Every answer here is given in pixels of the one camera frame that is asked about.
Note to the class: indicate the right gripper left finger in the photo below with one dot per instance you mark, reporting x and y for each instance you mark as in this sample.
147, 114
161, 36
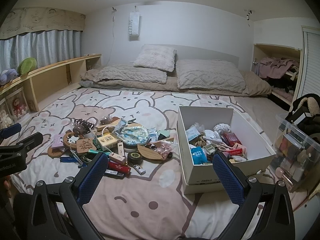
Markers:
79, 192

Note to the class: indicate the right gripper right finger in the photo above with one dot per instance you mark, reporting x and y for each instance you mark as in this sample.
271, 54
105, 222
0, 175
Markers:
236, 185

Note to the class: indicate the round cork coaster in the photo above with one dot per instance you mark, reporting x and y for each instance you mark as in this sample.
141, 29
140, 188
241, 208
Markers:
55, 152

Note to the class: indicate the doll display box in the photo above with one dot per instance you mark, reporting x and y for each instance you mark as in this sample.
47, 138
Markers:
17, 104

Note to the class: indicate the purple small notebook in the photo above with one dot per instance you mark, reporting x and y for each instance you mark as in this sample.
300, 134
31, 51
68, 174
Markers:
58, 141

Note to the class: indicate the blue tissue packet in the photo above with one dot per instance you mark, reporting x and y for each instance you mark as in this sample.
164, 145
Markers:
198, 156

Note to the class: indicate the red cigarette pack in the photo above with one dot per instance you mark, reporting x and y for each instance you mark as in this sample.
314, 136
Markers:
231, 139

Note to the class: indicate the wooden carved tag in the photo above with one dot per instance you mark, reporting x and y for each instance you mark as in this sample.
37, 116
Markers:
84, 145

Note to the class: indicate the panda cork coaster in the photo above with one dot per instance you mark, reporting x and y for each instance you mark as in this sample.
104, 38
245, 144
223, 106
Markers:
70, 139

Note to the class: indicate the white yarn ball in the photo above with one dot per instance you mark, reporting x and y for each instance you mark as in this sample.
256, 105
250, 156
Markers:
222, 128

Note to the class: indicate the cream cardboard box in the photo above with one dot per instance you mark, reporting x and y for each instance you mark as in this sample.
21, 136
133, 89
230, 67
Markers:
107, 141

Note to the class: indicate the white shoe box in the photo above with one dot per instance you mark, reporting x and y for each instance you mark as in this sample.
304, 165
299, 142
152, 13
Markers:
195, 127

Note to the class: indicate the wooden bedside shelf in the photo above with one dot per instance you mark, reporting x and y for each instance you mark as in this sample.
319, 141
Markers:
47, 82

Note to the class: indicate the bunny print bed blanket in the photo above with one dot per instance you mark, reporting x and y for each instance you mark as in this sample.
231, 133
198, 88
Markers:
148, 203

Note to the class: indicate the black round tin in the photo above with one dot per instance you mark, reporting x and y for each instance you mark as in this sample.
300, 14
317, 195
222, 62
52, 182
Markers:
134, 158

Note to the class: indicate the clear plastic storage bin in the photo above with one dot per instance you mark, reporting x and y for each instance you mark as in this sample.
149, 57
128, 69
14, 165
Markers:
297, 153

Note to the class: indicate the purple plush toy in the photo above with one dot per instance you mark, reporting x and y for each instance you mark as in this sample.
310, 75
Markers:
7, 76

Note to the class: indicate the black hair claw clip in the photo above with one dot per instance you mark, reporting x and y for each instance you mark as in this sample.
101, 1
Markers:
84, 124

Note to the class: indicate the bag of pink beads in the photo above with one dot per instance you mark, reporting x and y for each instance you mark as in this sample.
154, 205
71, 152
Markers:
164, 149

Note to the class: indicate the green plush toy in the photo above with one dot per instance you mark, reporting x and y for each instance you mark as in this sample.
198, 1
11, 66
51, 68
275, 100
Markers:
27, 65

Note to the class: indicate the blue floral fabric pouch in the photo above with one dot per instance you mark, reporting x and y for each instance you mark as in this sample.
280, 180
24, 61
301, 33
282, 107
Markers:
133, 136

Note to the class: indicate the leaf shaped wooden tray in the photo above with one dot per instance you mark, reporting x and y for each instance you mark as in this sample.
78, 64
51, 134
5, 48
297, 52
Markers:
148, 153

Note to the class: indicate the grey blue curtain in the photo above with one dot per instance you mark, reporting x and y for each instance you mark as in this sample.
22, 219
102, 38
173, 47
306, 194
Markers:
47, 47

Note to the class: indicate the large beige quilted pillow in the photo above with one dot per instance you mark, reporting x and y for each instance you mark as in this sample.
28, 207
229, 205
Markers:
208, 75

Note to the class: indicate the folded beige quilt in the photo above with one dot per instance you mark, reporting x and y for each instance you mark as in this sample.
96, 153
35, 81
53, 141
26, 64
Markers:
125, 76

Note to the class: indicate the pile of pink clothes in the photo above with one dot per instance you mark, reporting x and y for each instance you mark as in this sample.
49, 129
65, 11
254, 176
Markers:
275, 68

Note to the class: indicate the small fluffy beige pillow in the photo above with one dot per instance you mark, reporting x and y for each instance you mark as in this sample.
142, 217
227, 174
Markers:
156, 57

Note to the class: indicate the white hanging sweet bag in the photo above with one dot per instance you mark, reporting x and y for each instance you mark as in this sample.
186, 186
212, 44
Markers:
133, 27

